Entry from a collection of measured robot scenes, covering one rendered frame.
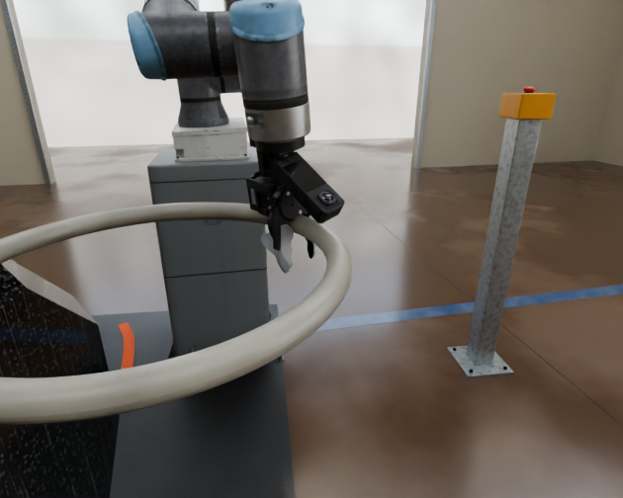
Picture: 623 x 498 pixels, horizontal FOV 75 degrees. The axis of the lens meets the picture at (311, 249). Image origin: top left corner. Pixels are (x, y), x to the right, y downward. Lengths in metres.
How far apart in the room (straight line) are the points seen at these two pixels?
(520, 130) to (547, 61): 5.63
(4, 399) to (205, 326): 1.42
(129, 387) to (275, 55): 0.40
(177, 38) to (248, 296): 1.19
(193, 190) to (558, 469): 1.49
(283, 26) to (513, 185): 1.20
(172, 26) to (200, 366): 0.49
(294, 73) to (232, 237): 1.08
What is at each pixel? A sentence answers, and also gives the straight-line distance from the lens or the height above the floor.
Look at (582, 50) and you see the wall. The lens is 7.56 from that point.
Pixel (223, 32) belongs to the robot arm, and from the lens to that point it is 0.66.
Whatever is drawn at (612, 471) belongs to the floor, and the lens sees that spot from 1.69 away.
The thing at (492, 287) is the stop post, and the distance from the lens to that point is 1.72.
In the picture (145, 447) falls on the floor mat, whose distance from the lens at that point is 1.55.
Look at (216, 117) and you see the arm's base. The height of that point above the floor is 1.00.
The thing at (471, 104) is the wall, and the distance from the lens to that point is 6.51.
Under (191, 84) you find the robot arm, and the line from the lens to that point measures 1.59.
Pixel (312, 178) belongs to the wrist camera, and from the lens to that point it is 0.58.
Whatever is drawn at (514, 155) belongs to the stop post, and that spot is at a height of 0.88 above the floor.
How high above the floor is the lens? 1.10
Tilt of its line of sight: 22 degrees down
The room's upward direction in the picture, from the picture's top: straight up
